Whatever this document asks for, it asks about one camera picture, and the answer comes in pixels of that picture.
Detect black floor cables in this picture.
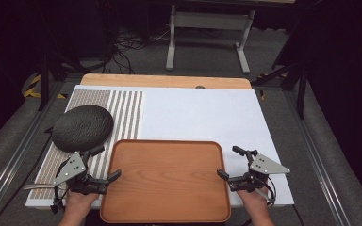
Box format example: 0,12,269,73
105,26,173,75

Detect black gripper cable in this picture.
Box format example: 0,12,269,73
50,158,72,215
257,175,278,207

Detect dark round textured plate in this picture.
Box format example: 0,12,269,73
51,105,115,154

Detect black metal stand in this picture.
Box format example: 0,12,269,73
37,51,88,113
252,60,309,121

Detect grey metal table frame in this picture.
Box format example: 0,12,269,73
165,4,256,75

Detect person's right hand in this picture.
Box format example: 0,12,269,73
237,186,270,215

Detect aluminium floor rail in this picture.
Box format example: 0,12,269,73
0,80,76,226
282,89,354,226

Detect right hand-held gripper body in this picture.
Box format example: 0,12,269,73
228,153,291,193

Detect brown wooden tray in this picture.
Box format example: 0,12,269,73
99,139,233,224

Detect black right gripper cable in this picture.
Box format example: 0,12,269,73
257,175,278,207

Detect white foam board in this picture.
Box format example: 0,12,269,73
25,84,296,210

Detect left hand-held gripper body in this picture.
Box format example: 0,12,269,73
52,152,109,196

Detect silver metal utensil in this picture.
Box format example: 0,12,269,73
23,183,68,191

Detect person's left hand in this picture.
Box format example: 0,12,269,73
63,189,100,218

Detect striped woven placemat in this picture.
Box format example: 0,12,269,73
27,89,144,201

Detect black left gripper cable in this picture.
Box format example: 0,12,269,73
50,158,72,215

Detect yellow black hazard tape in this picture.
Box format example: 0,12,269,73
23,73,68,100

